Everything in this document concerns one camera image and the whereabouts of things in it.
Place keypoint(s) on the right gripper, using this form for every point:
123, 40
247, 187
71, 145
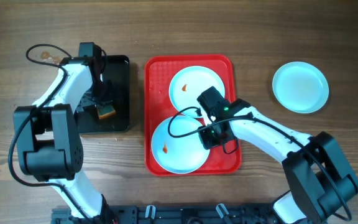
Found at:
207, 142

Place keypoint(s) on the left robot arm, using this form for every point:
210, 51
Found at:
46, 150

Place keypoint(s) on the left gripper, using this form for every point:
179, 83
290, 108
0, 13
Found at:
108, 89

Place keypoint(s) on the orange green sponge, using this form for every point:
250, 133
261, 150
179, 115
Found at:
105, 111

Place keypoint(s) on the black water tray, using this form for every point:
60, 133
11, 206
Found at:
118, 71

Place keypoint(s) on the light blue plate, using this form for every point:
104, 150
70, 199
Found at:
178, 155
300, 87
190, 82

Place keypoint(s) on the red serving tray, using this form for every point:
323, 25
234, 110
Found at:
159, 72

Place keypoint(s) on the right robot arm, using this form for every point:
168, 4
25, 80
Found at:
320, 178

